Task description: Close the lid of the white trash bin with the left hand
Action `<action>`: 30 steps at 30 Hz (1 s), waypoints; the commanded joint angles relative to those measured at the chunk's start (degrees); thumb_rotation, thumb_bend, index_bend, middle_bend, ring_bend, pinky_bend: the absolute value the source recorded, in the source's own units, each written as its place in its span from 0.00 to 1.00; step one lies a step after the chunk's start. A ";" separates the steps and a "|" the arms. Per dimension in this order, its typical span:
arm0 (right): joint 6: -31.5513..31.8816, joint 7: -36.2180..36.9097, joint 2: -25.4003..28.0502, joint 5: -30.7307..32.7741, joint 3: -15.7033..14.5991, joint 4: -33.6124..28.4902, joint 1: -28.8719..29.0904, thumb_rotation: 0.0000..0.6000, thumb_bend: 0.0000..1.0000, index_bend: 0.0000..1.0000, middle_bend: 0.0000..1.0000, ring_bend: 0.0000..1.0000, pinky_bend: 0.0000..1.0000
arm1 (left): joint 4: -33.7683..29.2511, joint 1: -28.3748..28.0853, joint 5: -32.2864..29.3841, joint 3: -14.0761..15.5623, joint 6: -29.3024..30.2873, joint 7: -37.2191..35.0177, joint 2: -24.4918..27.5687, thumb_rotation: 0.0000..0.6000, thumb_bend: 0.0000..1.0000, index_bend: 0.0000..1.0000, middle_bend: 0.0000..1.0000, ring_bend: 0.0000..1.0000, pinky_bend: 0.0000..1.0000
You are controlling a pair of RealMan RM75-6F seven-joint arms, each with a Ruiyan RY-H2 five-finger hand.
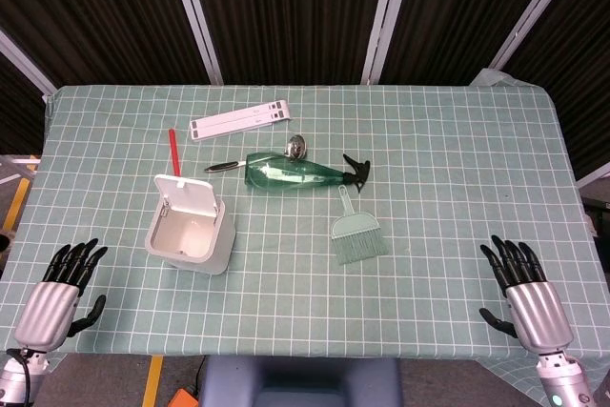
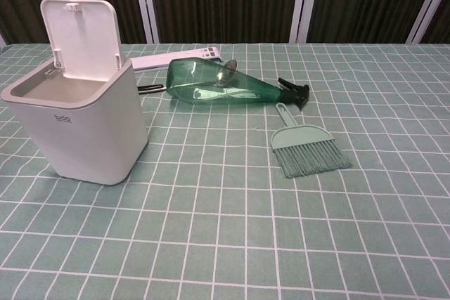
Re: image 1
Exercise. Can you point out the green grid tablecloth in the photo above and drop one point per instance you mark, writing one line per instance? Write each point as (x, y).
(429, 211)

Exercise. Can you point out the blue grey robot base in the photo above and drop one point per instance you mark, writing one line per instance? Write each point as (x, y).
(300, 380)

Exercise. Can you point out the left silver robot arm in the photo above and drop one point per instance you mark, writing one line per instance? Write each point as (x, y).
(12, 380)

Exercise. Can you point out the orange box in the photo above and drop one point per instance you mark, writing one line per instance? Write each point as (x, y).
(183, 400)

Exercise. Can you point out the small green hand brush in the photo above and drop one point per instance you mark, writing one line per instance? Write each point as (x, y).
(355, 230)

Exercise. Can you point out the green spray bottle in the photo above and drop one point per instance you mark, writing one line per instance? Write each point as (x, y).
(286, 173)

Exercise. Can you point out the white lidded bin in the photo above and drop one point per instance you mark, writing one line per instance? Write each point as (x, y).
(217, 245)

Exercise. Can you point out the white flat strip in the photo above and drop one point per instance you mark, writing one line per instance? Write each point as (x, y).
(238, 121)

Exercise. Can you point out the white partition post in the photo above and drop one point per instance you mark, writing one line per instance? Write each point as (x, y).
(536, 11)
(26, 66)
(197, 16)
(383, 16)

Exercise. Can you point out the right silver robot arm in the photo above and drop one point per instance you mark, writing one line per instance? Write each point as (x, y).
(564, 380)

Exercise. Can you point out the red plastic stick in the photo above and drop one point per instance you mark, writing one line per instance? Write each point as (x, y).
(175, 152)

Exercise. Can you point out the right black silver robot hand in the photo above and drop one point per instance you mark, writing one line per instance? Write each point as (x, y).
(538, 314)

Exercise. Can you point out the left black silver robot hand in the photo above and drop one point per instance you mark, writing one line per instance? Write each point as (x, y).
(47, 311)

